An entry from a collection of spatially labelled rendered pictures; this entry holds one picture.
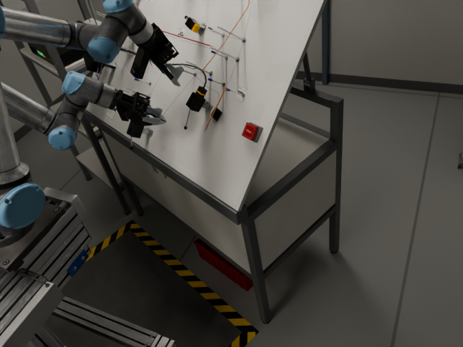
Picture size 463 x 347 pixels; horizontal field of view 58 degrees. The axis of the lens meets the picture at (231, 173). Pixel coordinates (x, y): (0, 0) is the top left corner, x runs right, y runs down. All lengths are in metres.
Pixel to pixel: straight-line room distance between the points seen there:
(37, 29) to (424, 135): 2.64
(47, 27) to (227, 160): 0.73
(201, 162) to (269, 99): 0.37
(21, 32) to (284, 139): 1.14
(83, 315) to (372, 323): 1.39
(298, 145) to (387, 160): 1.26
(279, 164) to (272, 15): 0.59
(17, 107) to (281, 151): 1.03
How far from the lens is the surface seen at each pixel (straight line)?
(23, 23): 1.21
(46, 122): 1.37
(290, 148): 1.84
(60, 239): 1.40
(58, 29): 1.27
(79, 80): 1.42
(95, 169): 2.98
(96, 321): 2.20
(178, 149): 1.73
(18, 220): 1.10
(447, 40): 3.54
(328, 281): 2.34
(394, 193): 2.79
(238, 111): 1.54
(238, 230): 1.68
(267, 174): 1.72
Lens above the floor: 1.96
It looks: 42 degrees down
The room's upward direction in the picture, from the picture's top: 12 degrees counter-clockwise
